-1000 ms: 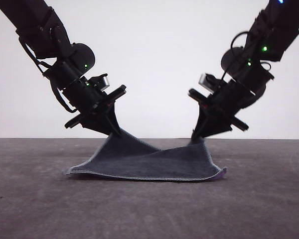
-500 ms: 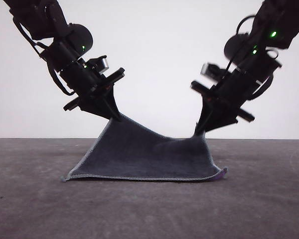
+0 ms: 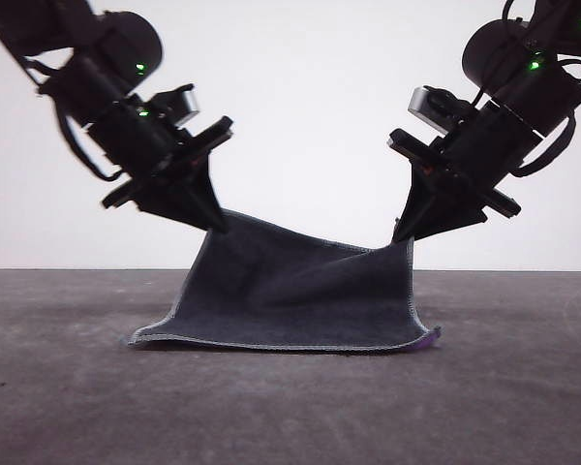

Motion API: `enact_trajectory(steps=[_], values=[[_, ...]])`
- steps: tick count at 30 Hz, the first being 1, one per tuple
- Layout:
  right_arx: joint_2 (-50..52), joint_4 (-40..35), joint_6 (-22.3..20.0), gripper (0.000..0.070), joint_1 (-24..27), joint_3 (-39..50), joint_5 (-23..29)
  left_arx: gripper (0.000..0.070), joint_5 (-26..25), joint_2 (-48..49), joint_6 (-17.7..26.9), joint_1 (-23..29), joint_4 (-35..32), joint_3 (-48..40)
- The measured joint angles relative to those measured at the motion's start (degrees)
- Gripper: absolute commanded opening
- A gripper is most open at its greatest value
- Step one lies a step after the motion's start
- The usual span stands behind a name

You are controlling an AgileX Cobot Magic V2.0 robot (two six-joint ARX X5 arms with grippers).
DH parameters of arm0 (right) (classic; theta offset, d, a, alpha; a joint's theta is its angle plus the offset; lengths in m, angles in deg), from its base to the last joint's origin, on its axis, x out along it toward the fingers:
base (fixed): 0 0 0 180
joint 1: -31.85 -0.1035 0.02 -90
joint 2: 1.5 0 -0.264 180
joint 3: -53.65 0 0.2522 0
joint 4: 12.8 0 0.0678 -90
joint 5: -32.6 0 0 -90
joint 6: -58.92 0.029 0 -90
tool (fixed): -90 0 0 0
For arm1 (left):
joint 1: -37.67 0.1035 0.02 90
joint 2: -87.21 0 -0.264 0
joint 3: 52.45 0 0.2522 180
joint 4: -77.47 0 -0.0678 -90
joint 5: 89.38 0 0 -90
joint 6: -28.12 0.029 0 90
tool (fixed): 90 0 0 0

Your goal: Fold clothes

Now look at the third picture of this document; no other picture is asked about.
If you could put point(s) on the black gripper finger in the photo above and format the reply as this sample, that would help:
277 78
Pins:
450 213
201 184
416 203
179 208

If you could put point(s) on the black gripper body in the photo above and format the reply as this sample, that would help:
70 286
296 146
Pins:
484 150
140 145

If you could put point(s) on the purple towel with grey hem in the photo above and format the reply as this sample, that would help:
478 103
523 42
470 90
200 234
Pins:
295 319

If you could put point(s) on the grey table cloth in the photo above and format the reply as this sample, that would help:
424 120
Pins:
77 412

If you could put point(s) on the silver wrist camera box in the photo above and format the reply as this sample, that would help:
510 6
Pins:
186 104
423 109

